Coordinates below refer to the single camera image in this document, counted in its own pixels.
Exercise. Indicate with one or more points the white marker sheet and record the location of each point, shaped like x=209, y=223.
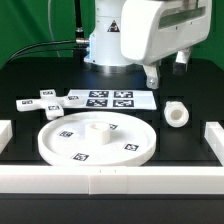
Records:
x=115, y=99

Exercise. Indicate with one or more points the white front fence bar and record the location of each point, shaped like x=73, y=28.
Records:
x=111, y=180

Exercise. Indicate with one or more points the white right fence block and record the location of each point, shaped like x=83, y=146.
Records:
x=214, y=135

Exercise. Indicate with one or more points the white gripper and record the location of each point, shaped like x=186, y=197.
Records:
x=154, y=29

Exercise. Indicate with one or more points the white fence block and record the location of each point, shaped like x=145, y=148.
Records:
x=5, y=133
x=214, y=135

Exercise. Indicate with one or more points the black vertical cable connector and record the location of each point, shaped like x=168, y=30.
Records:
x=79, y=28

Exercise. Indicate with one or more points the white round table top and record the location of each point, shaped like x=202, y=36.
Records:
x=97, y=139

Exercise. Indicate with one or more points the white left fence block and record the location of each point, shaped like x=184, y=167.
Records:
x=5, y=133

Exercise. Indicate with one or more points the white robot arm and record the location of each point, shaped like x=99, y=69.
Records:
x=105, y=41

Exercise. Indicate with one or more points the white cross-shaped table base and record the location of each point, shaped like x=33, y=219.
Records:
x=52, y=104

